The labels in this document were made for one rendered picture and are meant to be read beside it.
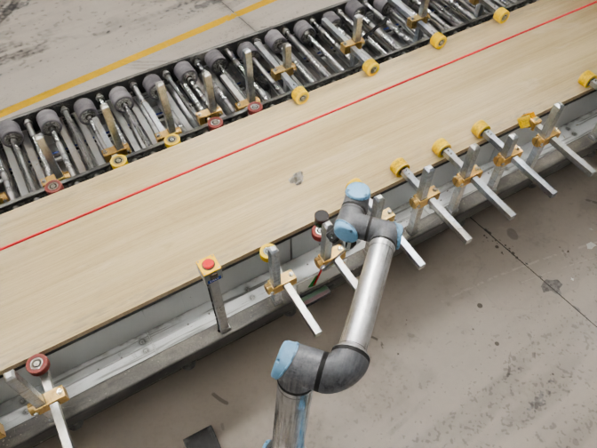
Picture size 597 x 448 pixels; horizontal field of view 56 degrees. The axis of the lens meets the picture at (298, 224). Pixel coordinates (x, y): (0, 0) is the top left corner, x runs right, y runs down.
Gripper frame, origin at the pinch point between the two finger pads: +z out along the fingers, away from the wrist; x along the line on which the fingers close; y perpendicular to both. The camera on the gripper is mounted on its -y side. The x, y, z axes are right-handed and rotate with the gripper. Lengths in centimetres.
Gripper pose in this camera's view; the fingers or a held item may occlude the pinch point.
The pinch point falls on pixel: (346, 247)
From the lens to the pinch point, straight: 230.1
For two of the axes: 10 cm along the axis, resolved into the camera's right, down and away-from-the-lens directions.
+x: -5.0, -7.0, 5.1
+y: 8.6, -4.1, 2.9
